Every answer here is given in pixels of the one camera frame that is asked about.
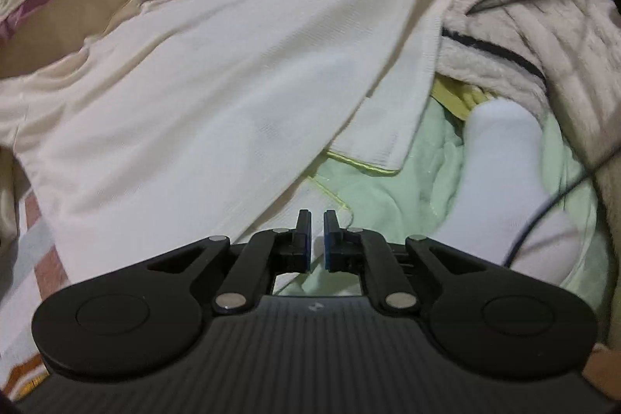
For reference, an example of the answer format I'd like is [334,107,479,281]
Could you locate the beige fluffy robe black stripe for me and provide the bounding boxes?
[437,0,621,279]

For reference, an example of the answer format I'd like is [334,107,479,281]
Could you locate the cream white shirt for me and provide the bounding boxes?
[0,0,464,293]

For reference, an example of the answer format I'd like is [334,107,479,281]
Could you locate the light green fleece cloth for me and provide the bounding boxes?
[279,69,612,298]

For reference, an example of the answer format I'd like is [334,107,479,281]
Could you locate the white sock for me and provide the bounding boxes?
[427,101,580,286]

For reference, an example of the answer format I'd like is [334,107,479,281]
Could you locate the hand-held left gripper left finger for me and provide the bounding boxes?
[148,210,311,315]

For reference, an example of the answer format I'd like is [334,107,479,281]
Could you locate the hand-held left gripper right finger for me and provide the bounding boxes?
[324,210,486,315]

